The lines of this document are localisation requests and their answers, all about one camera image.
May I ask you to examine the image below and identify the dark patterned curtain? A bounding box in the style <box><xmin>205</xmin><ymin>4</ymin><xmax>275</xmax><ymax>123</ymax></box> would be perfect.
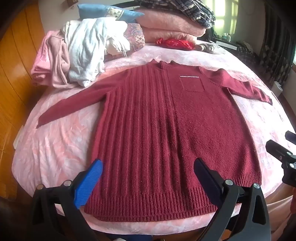
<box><xmin>258</xmin><ymin>5</ymin><xmax>296</xmax><ymax>87</ymax></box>

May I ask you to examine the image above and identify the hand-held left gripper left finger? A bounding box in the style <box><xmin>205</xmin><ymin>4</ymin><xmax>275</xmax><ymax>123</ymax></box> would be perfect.
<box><xmin>30</xmin><ymin>159</ymin><xmax>103</xmax><ymax>241</ymax></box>

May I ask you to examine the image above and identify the pink garment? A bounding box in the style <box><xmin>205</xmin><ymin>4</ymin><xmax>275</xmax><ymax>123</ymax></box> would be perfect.
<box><xmin>31</xmin><ymin>30</ymin><xmax>71</xmax><ymax>88</ymax></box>

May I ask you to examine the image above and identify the white ribbed garment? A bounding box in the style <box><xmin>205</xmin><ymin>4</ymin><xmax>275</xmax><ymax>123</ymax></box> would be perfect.
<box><xmin>66</xmin><ymin>19</ymin><xmax>130</xmax><ymax>87</ymax></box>

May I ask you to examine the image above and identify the paisley patterned cloth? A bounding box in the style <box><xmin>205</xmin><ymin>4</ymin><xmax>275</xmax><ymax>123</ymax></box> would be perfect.
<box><xmin>124</xmin><ymin>23</ymin><xmax>146</xmax><ymax>50</ymax></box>

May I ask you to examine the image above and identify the pink bed sheet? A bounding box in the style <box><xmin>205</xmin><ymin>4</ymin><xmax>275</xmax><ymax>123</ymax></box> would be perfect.
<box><xmin>11</xmin><ymin>43</ymin><xmax>296</xmax><ymax>241</ymax></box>

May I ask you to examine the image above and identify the pink folded fleece blanket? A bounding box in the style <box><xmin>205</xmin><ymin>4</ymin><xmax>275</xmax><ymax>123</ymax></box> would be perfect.
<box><xmin>132</xmin><ymin>8</ymin><xmax>207</xmax><ymax>45</ymax></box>

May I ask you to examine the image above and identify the dark plaid cloth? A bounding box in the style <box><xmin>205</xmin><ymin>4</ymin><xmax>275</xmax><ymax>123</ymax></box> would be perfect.
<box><xmin>136</xmin><ymin>0</ymin><xmax>216</xmax><ymax>29</ymax></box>

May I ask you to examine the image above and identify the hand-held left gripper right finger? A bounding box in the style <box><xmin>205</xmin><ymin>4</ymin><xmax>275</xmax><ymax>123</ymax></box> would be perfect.
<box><xmin>194</xmin><ymin>158</ymin><xmax>271</xmax><ymax>241</ymax></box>

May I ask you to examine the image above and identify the red shiny cloth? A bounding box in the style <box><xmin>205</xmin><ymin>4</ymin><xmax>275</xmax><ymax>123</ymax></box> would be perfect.
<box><xmin>155</xmin><ymin>37</ymin><xmax>196</xmax><ymax>50</ymax></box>

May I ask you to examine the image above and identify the white bin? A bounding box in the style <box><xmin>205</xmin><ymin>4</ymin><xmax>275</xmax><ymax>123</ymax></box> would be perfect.
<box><xmin>270</xmin><ymin>81</ymin><xmax>284</xmax><ymax>96</ymax></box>

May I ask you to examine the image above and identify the plaid covered chair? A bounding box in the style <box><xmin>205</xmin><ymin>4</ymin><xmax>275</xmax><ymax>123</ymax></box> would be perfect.
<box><xmin>235</xmin><ymin>40</ymin><xmax>258</xmax><ymax>68</ymax></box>

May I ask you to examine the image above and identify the blue pillow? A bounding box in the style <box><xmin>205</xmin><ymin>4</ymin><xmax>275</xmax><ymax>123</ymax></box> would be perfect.
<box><xmin>77</xmin><ymin>3</ymin><xmax>145</xmax><ymax>24</ymax></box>

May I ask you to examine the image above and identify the pale crumpled plastic bag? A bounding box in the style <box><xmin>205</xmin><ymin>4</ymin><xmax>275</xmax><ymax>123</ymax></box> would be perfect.
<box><xmin>196</xmin><ymin>42</ymin><xmax>226</xmax><ymax>55</ymax></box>

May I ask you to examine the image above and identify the maroon knit sweater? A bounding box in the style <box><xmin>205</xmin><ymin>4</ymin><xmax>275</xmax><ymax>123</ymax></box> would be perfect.
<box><xmin>38</xmin><ymin>59</ymin><xmax>274</xmax><ymax>222</ymax></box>

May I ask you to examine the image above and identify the cream garment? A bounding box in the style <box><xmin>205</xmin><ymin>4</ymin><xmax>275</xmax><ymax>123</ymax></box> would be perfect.
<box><xmin>105</xmin><ymin>35</ymin><xmax>131</xmax><ymax>56</ymax></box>

